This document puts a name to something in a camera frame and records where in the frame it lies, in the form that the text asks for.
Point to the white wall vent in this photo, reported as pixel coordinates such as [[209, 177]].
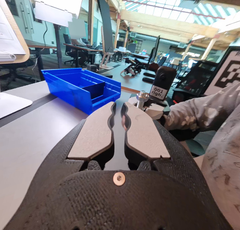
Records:
[[133, 34], [181, 45]]

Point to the black tripod pole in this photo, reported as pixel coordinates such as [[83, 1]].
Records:
[[58, 46]]

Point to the wooden top desk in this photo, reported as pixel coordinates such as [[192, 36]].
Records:
[[80, 47], [37, 44]]

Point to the silver steel bolt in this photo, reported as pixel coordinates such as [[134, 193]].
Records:
[[141, 104]]

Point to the black oblong device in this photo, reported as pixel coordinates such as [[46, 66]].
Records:
[[150, 74], [148, 80]]

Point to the black mesh office chair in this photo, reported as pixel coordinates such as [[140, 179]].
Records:
[[196, 78]]

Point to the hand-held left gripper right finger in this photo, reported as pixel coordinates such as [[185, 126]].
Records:
[[146, 136]]

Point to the dark brown chair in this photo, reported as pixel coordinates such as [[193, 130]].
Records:
[[154, 67]]

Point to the black bin divider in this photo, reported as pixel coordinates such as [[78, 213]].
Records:
[[97, 90]]

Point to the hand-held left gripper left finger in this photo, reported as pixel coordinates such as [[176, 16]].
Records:
[[93, 134]]

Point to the black and white tag board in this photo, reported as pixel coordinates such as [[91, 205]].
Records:
[[230, 72]]

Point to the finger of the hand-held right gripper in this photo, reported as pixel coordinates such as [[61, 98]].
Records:
[[134, 101], [154, 111]]

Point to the white panel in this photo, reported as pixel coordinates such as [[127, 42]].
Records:
[[52, 14]]

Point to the person's right hand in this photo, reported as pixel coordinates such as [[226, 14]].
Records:
[[124, 123]]

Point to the black monitor on stand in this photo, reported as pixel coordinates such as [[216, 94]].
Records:
[[156, 50]]

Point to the black action camera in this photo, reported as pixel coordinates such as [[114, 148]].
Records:
[[91, 68], [97, 66]]

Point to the black panel on wooden stand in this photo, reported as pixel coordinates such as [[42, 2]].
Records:
[[106, 27]]

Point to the person's right forearm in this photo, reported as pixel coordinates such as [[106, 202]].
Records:
[[196, 110]]

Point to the flat black device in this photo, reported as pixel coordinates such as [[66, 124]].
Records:
[[107, 76]]

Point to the wooden board with paper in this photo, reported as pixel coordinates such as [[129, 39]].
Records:
[[9, 42]]

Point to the silver hex nut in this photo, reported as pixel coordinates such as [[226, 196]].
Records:
[[142, 97]]

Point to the black wall sign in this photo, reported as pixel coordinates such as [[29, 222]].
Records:
[[11, 3]]

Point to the blue plastic bin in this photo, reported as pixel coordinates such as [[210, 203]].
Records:
[[71, 95]]

